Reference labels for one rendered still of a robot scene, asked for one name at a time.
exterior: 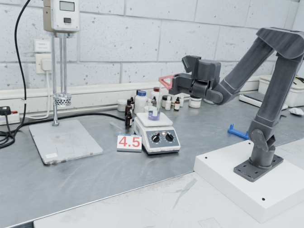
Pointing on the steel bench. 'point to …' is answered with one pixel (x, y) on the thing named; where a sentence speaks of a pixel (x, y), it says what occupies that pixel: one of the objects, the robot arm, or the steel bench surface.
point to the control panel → (162, 139)
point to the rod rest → (237, 132)
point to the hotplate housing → (138, 126)
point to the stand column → (53, 88)
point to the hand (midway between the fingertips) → (160, 79)
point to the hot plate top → (143, 116)
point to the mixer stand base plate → (64, 141)
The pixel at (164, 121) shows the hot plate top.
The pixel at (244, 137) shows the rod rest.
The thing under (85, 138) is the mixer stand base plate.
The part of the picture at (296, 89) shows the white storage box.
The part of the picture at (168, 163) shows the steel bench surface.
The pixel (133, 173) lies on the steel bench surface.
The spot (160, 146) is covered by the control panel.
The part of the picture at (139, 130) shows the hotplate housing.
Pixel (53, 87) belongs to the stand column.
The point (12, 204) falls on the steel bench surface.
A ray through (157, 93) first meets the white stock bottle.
